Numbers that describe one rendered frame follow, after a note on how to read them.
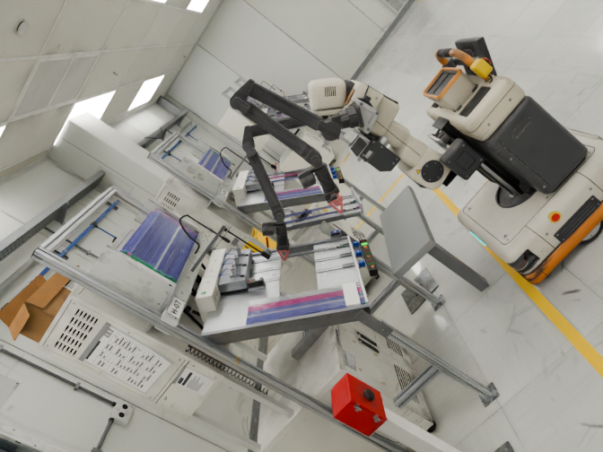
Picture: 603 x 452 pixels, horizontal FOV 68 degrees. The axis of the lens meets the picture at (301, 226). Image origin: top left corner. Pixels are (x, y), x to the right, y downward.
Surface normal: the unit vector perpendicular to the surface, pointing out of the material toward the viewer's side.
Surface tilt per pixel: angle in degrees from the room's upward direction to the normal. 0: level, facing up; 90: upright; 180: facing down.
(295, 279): 90
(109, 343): 87
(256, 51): 90
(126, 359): 90
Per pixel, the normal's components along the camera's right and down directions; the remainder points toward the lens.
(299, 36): 0.02, 0.39
